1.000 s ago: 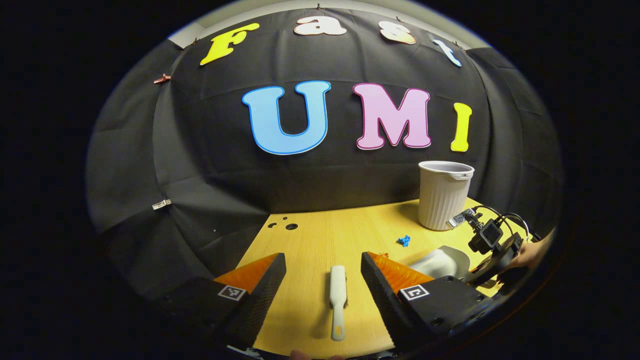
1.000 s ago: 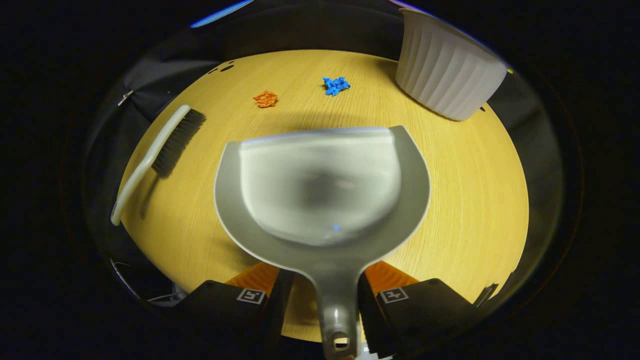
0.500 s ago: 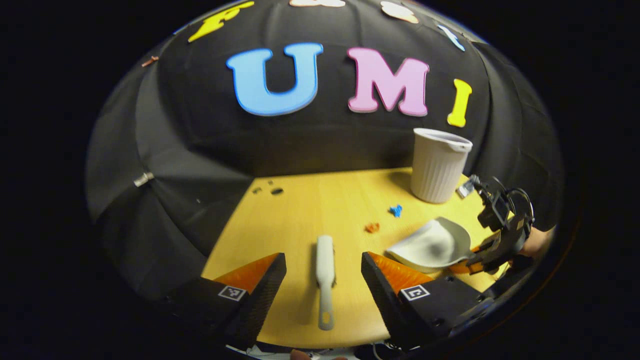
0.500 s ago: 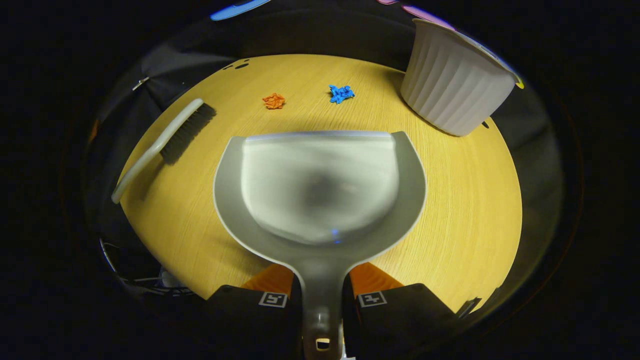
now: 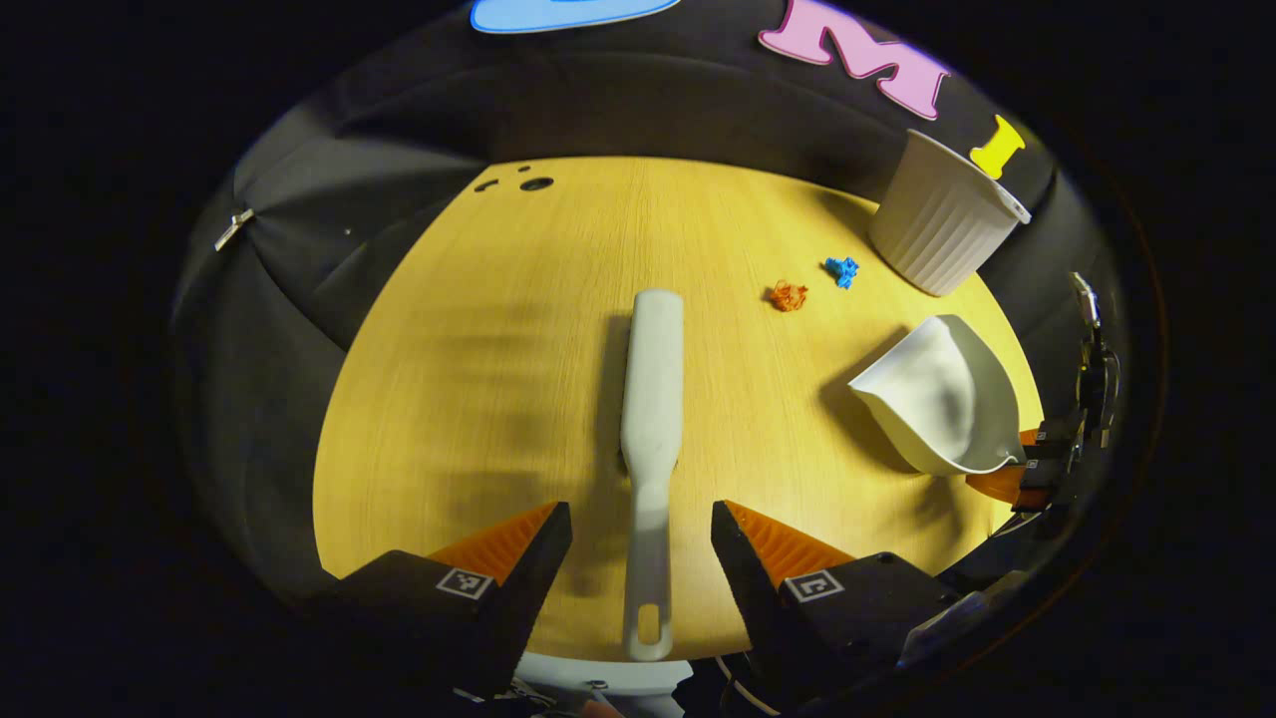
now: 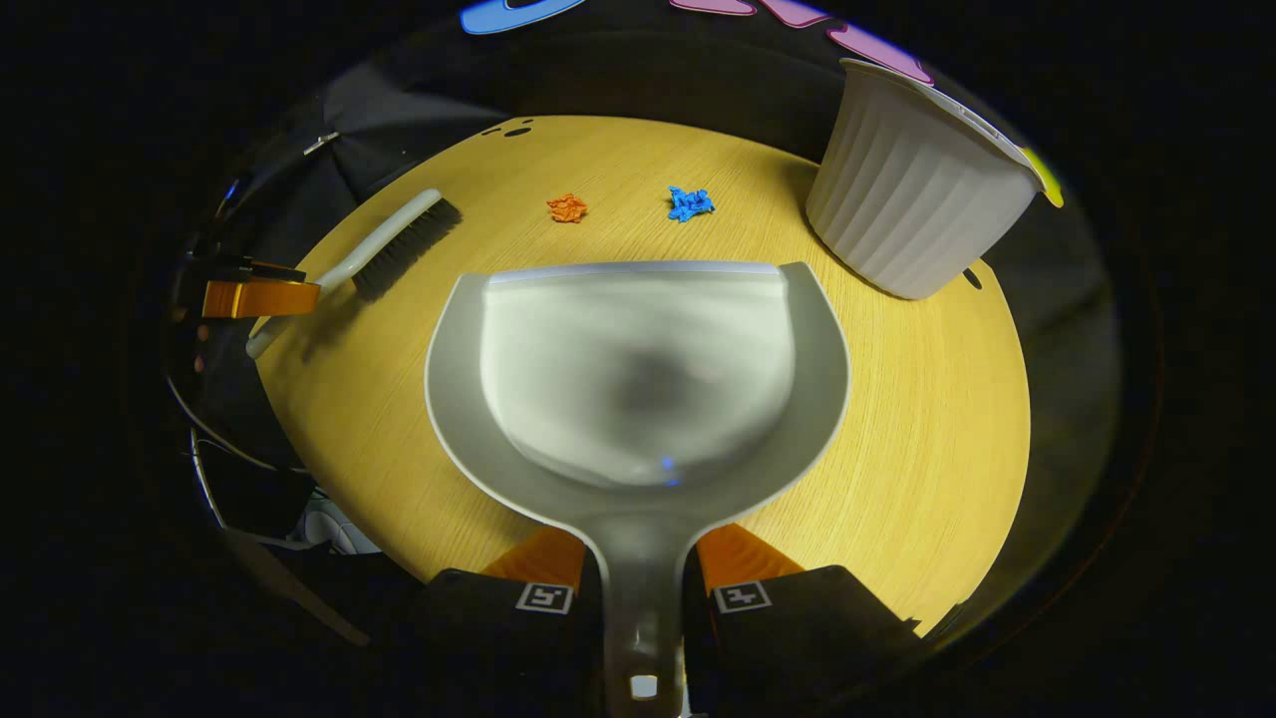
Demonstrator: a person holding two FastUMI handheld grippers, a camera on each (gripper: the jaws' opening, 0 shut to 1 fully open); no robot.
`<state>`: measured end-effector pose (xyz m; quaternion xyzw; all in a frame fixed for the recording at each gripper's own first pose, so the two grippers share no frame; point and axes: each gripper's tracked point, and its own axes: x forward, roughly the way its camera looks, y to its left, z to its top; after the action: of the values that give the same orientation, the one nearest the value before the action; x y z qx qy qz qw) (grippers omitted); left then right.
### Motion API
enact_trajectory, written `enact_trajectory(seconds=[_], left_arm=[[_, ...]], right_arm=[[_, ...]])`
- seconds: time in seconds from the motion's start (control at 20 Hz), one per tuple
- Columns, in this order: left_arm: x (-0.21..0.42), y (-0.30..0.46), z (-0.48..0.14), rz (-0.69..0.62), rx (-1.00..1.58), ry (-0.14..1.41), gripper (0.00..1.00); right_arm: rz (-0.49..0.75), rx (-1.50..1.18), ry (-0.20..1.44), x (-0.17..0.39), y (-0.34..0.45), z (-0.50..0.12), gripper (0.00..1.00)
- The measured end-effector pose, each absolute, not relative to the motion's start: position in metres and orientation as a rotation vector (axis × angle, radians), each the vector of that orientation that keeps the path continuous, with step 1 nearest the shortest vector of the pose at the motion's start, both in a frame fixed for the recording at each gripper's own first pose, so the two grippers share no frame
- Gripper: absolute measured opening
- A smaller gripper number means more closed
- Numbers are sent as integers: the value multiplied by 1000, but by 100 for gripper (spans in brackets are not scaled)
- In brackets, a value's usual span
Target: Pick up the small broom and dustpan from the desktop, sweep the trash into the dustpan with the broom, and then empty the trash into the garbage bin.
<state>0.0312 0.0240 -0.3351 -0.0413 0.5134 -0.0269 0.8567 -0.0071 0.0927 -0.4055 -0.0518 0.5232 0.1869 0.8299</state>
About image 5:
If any white dustpan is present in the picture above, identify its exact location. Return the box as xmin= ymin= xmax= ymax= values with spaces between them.
xmin=847 ymin=314 xmax=1025 ymax=478

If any small white broom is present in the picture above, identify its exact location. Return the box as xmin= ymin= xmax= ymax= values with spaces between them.
xmin=620 ymin=289 xmax=686 ymax=663

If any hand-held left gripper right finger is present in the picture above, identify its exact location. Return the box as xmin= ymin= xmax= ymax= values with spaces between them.
xmin=711 ymin=501 xmax=963 ymax=704

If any white ribbed garbage bin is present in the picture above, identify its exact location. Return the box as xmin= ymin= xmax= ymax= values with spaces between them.
xmin=868 ymin=129 xmax=1033 ymax=298

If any silver metal clip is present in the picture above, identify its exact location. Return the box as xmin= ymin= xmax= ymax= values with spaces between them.
xmin=213 ymin=207 xmax=256 ymax=252

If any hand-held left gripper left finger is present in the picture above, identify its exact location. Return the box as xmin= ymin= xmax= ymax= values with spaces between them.
xmin=309 ymin=502 xmax=574 ymax=704

